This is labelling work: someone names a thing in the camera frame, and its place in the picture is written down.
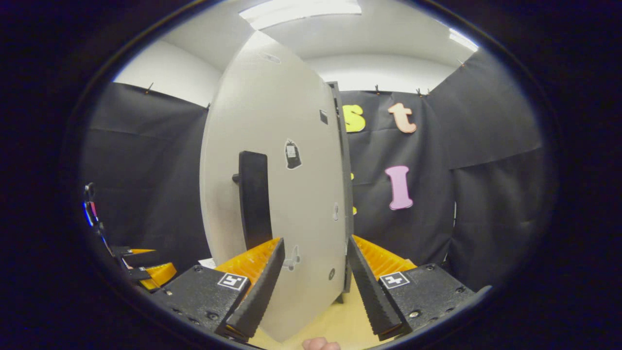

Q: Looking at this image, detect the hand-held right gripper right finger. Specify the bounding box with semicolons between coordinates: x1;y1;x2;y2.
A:
346;234;477;341

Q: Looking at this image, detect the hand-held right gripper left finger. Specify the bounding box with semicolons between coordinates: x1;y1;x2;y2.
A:
151;237;286;342

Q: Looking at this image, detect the black door handle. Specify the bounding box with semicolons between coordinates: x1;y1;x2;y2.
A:
232;150;273;251

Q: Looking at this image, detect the grey cabinet door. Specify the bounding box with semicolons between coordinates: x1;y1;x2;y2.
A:
199;30;348;343

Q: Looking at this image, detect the black backdrop cloth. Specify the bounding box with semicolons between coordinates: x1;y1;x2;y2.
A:
79;48;546;293

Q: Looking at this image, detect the small ceiling light panel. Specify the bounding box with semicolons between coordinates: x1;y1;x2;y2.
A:
448;28;480;52

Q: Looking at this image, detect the large ceiling light panel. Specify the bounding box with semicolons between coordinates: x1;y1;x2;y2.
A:
239;0;363;31

